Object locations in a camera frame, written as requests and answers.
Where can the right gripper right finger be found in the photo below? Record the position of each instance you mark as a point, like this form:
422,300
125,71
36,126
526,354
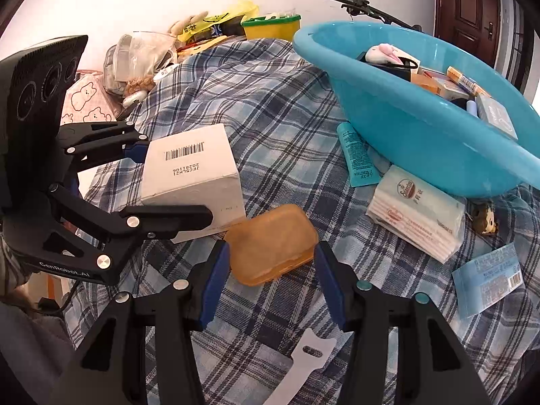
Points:
433,366

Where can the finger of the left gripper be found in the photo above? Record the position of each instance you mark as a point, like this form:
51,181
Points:
81,221
82,146

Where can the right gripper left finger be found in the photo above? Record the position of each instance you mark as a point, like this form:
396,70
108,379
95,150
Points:
108,366

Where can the white square carton box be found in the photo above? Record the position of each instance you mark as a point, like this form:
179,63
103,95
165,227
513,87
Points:
195,167

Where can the orange plastic case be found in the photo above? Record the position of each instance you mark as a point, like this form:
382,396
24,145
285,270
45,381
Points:
274,243

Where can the grey lighter case box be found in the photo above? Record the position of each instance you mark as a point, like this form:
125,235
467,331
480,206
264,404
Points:
495,114

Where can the bear pattern pouch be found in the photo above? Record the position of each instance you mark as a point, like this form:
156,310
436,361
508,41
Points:
87,101

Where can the clear plastic zip bag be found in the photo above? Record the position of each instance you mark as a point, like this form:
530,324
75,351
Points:
136,55

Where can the light blue wipes pack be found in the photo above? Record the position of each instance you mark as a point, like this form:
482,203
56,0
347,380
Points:
487,279

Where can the white tissue pack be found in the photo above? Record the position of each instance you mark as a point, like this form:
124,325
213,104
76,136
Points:
418,213

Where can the blue plaid cloth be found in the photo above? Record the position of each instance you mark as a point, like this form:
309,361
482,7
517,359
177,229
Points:
281,116

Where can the beige plush toy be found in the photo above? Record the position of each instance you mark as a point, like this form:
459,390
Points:
177,28

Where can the small doll figurine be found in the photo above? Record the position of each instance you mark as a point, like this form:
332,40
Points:
483,219

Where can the teal cosmetic tube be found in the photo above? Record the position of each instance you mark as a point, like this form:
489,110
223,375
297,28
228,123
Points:
361,169

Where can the yellow plastic bag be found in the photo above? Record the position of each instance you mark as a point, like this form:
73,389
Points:
225,24

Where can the blue plastic basin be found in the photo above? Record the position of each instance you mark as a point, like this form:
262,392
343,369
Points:
415,129

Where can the yellow green-lidded container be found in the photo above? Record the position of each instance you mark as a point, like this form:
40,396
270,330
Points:
283,27

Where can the red white cigarette pack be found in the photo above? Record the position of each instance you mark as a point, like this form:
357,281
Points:
438,83

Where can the black open tray box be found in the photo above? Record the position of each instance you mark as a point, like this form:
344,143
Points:
403,71

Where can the dark brown entrance door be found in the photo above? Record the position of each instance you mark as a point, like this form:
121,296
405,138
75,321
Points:
471,25

